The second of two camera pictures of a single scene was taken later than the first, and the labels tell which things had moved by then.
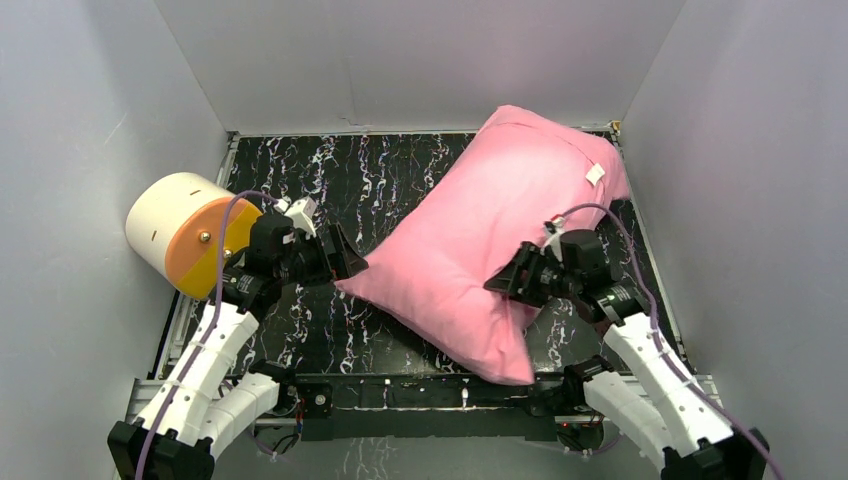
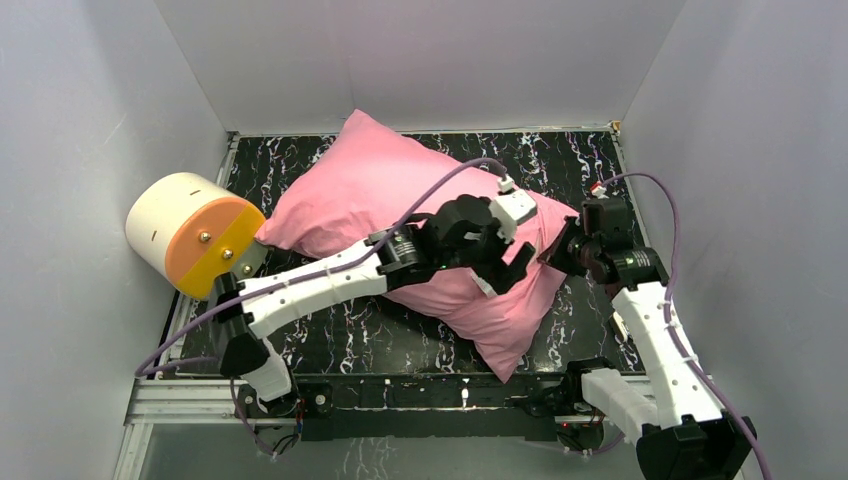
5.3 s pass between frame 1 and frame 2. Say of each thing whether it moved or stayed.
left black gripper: moved
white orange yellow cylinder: stayed
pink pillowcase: moved
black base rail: stayed
